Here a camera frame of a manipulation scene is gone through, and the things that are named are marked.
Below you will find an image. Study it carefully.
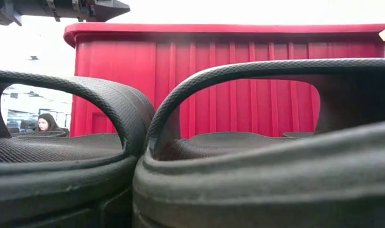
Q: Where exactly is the red plastic bin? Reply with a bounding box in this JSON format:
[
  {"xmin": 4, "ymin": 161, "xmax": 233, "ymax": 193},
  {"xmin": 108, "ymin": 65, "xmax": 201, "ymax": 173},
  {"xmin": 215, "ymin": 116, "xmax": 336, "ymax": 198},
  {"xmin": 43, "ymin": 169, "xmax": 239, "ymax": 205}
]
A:
[{"xmin": 63, "ymin": 22, "xmax": 385, "ymax": 140}]

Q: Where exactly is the dark background monitor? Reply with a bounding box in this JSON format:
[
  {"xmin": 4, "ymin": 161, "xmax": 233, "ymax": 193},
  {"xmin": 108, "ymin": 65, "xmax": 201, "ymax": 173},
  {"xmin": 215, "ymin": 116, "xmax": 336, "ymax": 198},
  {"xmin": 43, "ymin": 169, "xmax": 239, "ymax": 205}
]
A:
[{"xmin": 19, "ymin": 119, "xmax": 37, "ymax": 132}]

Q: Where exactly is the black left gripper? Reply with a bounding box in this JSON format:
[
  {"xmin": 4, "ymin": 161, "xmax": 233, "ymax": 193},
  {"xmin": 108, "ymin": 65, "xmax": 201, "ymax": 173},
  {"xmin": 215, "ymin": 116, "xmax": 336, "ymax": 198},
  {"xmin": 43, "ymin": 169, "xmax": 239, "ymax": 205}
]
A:
[{"xmin": 21, "ymin": 0, "xmax": 131, "ymax": 23}]

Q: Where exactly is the person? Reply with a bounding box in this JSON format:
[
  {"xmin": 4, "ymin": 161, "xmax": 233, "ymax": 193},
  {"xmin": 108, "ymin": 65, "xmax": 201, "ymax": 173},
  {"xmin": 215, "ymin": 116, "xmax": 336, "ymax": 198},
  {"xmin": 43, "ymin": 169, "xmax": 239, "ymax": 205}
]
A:
[{"xmin": 35, "ymin": 113, "xmax": 64, "ymax": 132}]

